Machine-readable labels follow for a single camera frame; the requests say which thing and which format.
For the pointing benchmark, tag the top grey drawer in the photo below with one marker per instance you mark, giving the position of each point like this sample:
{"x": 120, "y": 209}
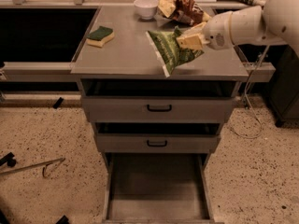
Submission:
{"x": 145, "y": 100}

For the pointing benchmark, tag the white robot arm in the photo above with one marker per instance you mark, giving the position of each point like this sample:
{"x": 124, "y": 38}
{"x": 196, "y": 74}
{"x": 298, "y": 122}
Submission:
{"x": 274, "y": 23}

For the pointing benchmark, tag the grey drawer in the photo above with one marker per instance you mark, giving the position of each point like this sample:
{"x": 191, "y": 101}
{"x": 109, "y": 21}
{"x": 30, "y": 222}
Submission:
{"x": 157, "y": 189}
{"x": 156, "y": 137}
{"x": 145, "y": 100}

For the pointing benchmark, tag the middle grey drawer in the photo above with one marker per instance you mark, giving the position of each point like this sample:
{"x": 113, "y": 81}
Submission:
{"x": 156, "y": 137}

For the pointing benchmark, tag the green jalapeno chip bag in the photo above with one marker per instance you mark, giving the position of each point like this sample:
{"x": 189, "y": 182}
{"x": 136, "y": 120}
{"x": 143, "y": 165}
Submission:
{"x": 168, "y": 51}

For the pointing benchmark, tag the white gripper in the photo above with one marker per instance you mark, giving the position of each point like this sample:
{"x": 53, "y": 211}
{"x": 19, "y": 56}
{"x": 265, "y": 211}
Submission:
{"x": 216, "y": 32}

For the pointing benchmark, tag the grey drawer cabinet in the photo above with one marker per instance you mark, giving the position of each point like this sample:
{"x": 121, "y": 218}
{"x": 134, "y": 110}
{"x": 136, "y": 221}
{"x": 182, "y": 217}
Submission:
{"x": 130, "y": 56}

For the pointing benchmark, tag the small black block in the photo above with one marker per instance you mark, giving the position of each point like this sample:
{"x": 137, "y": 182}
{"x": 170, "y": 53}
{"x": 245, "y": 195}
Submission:
{"x": 58, "y": 103}

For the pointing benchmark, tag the bottom grey drawer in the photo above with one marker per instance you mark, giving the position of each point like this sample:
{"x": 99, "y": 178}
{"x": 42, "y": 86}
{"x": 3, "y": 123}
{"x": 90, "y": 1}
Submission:
{"x": 157, "y": 189}

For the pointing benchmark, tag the brown and yellow chip bag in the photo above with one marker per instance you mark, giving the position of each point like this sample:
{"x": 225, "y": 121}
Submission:
{"x": 184, "y": 11}

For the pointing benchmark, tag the black clamp on floor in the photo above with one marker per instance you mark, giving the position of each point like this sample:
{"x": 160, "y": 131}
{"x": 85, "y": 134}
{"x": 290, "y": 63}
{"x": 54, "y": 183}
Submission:
{"x": 8, "y": 160}

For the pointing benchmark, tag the white ceramic bowl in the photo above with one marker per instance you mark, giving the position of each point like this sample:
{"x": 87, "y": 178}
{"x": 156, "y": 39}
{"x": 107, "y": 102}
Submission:
{"x": 146, "y": 9}

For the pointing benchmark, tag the metal rod on floor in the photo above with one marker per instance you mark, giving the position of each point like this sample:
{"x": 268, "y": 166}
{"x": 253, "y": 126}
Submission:
{"x": 32, "y": 166}

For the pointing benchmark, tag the dark cabinet at right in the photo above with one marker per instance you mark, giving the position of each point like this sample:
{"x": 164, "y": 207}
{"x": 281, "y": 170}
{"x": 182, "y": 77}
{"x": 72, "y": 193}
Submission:
{"x": 284, "y": 92}

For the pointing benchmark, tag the green and yellow sponge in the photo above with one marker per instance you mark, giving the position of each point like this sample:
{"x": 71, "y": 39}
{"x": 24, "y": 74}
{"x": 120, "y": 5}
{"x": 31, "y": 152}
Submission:
{"x": 100, "y": 36}

